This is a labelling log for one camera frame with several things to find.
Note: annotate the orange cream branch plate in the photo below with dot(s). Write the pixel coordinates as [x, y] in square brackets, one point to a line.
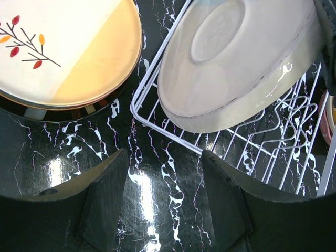
[59, 55]

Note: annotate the black marble pattern mat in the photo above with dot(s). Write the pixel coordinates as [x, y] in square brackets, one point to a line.
[165, 204]

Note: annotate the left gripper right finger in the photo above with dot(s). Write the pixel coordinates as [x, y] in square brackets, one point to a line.
[249, 215]

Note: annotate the blue cream branch plate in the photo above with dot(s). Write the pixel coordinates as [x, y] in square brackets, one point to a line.
[228, 60]

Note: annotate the pink scalloped plate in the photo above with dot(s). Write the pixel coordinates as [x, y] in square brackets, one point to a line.
[327, 122]

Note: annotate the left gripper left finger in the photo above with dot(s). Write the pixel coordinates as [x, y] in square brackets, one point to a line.
[80, 214]

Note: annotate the white wire dish rack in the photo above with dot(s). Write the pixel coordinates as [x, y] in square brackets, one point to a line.
[273, 145]

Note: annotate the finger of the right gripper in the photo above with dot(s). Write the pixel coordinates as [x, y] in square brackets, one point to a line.
[326, 14]

